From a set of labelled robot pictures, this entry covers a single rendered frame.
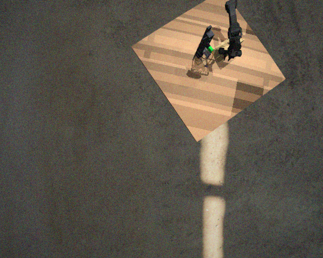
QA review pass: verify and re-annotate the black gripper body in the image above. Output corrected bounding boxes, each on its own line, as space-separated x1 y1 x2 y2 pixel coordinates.
219 43 242 57

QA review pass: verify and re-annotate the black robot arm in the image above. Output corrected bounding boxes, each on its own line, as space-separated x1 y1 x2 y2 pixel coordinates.
225 0 243 59

